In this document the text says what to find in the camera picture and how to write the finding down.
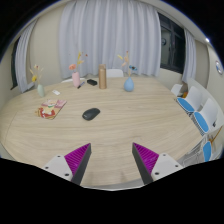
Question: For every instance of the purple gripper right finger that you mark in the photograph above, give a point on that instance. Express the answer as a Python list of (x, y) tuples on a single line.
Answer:
[(153, 166)]

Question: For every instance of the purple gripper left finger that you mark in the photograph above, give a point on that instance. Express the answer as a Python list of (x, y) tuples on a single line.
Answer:
[(72, 166)]

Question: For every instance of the black computer mouse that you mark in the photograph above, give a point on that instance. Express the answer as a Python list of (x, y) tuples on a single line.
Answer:
[(90, 114)]

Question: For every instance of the colourful mouse pad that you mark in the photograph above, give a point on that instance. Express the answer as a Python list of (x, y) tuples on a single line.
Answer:
[(50, 108)]

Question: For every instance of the blue white chair near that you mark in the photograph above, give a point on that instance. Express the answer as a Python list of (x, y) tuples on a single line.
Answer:
[(208, 153)]

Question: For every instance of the blue white chair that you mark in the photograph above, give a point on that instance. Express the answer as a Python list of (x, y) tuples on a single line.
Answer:
[(208, 153), (206, 117), (192, 101)]

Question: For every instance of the blue white chair middle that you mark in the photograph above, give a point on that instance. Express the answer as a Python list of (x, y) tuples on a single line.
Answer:
[(206, 117)]

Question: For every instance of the small white card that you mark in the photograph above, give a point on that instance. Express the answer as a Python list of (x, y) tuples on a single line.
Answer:
[(56, 92)]

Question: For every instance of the blue white chair far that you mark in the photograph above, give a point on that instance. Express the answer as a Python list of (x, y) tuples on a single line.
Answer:
[(192, 101)]

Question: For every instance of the white chair far right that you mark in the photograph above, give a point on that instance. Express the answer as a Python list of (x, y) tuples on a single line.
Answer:
[(176, 89)]

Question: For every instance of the blue vase with flowers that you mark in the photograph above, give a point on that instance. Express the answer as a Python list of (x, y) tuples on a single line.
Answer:
[(129, 84)]

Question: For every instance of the small black box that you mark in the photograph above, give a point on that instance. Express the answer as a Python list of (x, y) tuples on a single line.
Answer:
[(92, 82)]

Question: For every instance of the pink vase with flowers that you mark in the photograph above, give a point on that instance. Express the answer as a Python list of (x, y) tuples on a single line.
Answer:
[(74, 68)]

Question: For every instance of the green vase with flowers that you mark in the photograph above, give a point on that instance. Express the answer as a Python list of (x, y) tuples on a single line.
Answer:
[(36, 78)]

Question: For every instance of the white chair behind table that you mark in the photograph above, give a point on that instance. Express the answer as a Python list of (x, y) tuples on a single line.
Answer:
[(113, 73)]

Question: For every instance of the tan cylindrical bottle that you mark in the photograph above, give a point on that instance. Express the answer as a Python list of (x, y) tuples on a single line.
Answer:
[(102, 76)]

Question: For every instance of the white right curtain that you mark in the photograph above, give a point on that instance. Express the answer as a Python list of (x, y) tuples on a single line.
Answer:
[(190, 57)]

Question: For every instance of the white curtain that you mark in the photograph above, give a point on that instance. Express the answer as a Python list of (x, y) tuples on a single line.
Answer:
[(104, 31), (190, 57), (21, 57)]

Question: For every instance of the dark window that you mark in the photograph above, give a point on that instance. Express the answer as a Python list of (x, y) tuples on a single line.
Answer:
[(172, 45)]

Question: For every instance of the white left curtain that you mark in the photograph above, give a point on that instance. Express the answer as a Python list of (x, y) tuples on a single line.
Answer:
[(21, 57)]

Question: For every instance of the white centre curtain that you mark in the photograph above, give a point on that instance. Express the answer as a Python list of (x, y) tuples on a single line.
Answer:
[(104, 31)]

